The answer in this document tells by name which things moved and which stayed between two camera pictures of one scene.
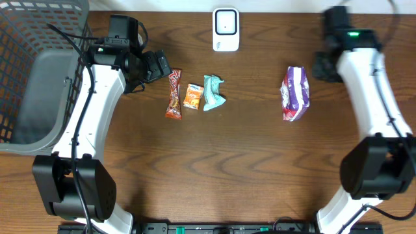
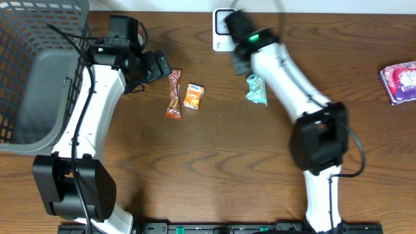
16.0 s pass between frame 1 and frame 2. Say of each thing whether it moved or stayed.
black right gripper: moved
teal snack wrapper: moved
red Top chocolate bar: stayed
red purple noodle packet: moved
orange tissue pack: stayed
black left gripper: stayed
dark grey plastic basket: stayed
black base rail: stayed
